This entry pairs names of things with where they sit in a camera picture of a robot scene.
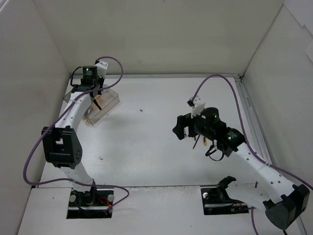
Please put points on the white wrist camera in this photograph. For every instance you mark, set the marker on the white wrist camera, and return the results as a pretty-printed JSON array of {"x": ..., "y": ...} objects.
[
  {"x": 197, "y": 105},
  {"x": 102, "y": 68}
]

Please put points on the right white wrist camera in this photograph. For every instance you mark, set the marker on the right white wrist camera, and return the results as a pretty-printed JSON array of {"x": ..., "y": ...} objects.
[{"x": 197, "y": 105}]

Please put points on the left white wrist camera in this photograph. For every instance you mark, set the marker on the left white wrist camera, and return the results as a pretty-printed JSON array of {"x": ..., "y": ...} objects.
[{"x": 102, "y": 68}]

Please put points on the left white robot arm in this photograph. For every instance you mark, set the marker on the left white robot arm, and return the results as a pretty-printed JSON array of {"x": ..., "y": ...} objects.
[{"x": 61, "y": 144}]

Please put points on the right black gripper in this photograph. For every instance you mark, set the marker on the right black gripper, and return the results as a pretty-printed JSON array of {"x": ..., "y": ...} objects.
[{"x": 187, "y": 125}]

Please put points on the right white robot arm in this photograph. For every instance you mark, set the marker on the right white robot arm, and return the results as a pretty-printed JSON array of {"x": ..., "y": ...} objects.
[{"x": 255, "y": 183}]

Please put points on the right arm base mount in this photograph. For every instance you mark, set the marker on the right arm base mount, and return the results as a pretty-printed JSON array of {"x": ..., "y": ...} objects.
[{"x": 214, "y": 204}]

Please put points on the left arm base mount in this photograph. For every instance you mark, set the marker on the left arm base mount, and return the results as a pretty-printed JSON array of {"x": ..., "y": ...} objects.
[{"x": 87, "y": 206}]

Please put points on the clear plastic organizer box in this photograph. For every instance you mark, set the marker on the clear plastic organizer box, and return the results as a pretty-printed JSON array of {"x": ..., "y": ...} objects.
[{"x": 104, "y": 105}]

